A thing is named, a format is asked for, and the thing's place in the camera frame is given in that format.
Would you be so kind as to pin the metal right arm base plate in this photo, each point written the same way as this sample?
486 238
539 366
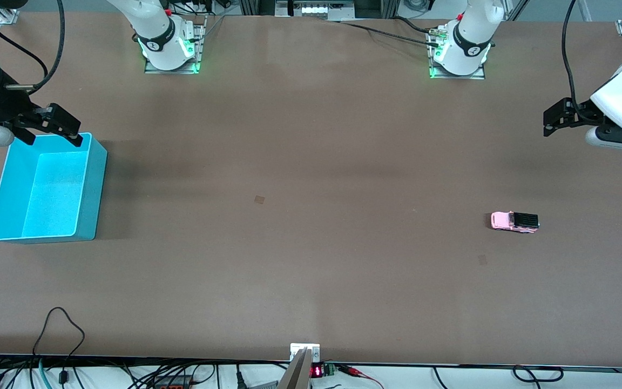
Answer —
170 71

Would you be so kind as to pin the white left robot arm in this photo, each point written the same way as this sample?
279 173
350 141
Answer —
473 32

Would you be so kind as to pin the grey equipment box with light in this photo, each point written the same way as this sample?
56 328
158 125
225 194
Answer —
316 9

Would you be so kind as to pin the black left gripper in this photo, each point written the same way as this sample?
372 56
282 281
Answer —
579 114

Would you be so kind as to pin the turquoise plastic bin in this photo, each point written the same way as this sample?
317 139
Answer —
46 200

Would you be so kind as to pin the red digit display module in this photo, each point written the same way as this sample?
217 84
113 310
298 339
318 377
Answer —
317 371

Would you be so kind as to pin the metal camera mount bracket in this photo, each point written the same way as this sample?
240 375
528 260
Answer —
303 354

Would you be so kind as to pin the pink jeep toy black roof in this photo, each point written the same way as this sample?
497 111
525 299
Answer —
501 219

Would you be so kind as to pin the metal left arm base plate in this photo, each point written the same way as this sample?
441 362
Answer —
473 76

